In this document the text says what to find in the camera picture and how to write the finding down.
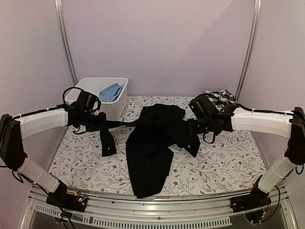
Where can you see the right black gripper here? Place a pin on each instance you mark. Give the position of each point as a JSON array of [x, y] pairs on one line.
[[192, 130]]

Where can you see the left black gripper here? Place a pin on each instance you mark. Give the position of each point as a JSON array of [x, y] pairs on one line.
[[102, 124]]

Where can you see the black long sleeve shirt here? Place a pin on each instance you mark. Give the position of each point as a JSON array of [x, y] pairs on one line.
[[148, 155]]

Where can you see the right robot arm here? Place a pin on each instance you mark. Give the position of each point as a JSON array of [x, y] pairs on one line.
[[236, 117]]

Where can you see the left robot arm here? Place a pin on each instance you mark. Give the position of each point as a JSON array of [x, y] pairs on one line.
[[14, 129]]

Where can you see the light blue shirt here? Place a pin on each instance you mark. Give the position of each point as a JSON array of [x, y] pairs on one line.
[[110, 93]]

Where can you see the white plastic bin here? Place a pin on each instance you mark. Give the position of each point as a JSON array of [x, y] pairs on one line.
[[94, 85]]

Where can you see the black white checkered shirt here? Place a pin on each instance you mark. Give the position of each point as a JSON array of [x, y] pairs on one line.
[[220, 98]]

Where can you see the floral patterned tablecloth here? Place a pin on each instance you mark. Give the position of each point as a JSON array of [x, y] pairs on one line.
[[226, 163]]

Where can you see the aluminium front rail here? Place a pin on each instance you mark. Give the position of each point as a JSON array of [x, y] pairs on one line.
[[118, 211]]

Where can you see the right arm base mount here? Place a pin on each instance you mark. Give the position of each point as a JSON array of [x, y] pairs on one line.
[[255, 199]]

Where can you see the right aluminium frame post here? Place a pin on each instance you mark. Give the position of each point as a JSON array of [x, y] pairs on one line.
[[253, 33]]

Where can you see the aluminium frame post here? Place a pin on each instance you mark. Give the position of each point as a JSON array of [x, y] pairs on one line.
[[253, 33], [64, 40]]

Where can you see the left aluminium frame post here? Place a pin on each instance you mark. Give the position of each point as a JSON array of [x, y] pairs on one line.
[[64, 40]]

